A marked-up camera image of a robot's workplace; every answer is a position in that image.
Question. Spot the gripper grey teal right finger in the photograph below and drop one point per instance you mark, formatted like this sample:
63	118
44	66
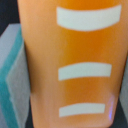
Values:
123	98

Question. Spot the orange toy bread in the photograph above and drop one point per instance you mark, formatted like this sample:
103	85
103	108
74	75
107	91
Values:
76	51

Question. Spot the gripper grey teal left finger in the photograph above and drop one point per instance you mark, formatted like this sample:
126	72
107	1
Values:
14	79

